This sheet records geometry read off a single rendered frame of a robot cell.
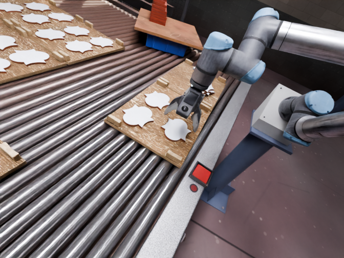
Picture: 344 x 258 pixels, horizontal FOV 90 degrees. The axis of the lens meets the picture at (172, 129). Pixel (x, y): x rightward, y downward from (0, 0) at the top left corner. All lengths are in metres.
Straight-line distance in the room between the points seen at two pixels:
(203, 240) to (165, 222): 1.09
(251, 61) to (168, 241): 0.56
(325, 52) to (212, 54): 0.30
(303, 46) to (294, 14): 5.08
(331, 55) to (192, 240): 1.41
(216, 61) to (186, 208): 0.47
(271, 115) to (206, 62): 0.69
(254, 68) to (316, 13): 5.23
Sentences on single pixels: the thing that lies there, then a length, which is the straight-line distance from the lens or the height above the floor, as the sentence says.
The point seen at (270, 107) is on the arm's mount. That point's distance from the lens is 1.17.
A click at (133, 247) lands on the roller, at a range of 0.54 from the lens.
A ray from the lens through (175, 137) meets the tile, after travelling 0.70.
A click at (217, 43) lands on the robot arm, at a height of 1.31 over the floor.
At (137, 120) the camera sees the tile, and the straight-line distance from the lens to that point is 0.71.
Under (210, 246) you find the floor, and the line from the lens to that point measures 1.66.
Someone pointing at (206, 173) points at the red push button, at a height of 0.93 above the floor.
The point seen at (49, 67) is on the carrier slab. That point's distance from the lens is 0.99.
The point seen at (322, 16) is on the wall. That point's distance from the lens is 5.82.
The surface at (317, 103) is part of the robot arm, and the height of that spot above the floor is 1.19.
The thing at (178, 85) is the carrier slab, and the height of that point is 0.94.
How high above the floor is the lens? 1.45
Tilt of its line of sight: 44 degrees down
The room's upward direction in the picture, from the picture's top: 24 degrees clockwise
